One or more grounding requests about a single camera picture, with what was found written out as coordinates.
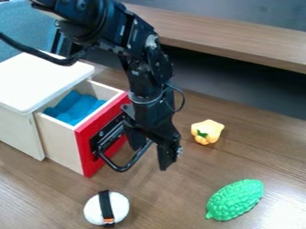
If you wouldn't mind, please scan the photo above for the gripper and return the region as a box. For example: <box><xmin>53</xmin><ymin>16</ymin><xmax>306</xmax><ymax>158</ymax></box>
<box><xmin>119</xmin><ymin>89</ymin><xmax>186</xmax><ymax>172</ymax></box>

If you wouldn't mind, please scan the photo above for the drawer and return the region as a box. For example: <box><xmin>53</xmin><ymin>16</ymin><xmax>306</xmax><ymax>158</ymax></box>
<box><xmin>33</xmin><ymin>79</ymin><xmax>156</xmax><ymax>179</ymax></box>

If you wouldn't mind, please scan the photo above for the yellow toy pepper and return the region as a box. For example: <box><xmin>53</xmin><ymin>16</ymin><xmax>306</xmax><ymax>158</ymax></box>
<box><xmin>190</xmin><ymin>119</ymin><xmax>226</xmax><ymax>146</ymax></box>

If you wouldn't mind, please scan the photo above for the white toy rice ball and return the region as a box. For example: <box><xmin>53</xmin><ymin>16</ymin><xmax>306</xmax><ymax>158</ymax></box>
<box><xmin>82</xmin><ymin>190</ymin><xmax>132</xmax><ymax>228</ymax></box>

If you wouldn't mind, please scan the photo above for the blue cloth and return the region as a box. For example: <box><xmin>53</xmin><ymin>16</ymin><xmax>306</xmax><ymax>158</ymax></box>
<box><xmin>41</xmin><ymin>89</ymin><xmax>108</xmax><ymax>127</ymax></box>

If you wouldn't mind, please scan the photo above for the green toy bitter gourd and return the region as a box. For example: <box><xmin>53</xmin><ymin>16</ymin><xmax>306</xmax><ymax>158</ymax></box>
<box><xmin>204</xmin><ymin>178</ymin><xmax>266</xmax><ymax>222</ymax></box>

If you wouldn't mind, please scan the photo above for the cabinet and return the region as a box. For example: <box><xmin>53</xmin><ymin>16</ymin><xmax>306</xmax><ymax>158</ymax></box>
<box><xmin>0</xmin><ymin>52</ymin><xmax>96</xmax><ymax>162</ymax></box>

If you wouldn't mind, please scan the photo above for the wooden bench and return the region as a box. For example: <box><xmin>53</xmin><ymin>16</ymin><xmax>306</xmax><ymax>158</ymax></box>
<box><xmin>118</xmin><ymin>2</ymin><xmax>306</xmax><ymax>75</ymax></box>

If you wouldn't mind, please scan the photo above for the black cable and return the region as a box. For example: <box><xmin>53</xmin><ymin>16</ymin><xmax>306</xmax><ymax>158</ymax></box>
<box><xmin>0</xmin><ymin>31</ymin><xmax>88</xmax><ymax>67</ymax></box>

